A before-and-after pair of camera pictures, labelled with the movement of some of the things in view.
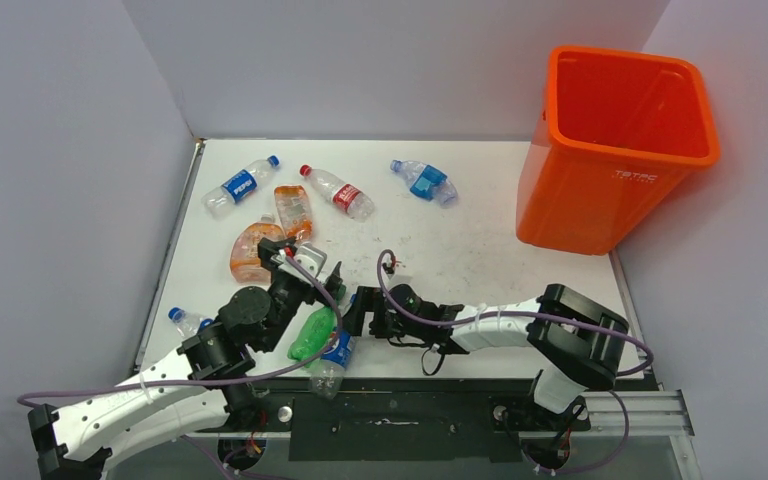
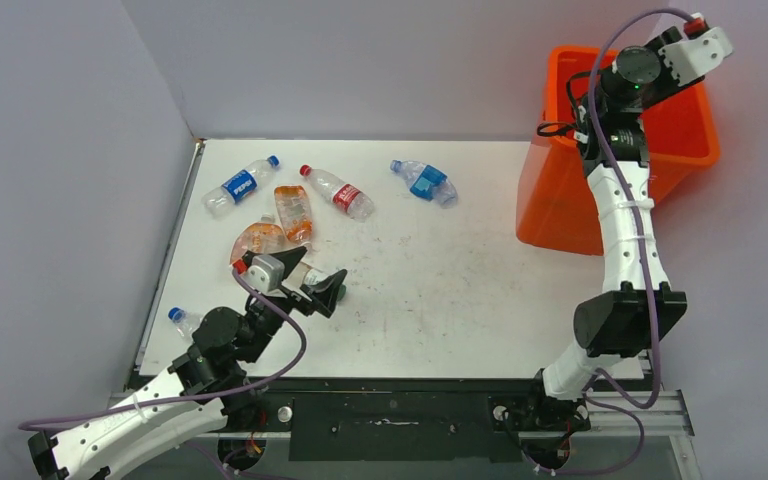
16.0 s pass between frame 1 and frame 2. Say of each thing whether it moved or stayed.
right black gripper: moved
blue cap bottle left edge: stayed
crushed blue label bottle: stayed
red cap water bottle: stayed
